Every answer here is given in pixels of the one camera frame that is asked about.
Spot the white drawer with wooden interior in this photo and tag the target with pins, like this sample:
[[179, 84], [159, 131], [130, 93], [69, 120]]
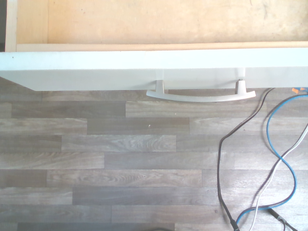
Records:
[[96, 65]]

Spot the orange tag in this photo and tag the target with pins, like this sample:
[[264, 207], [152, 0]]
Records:
[[295, 90]]

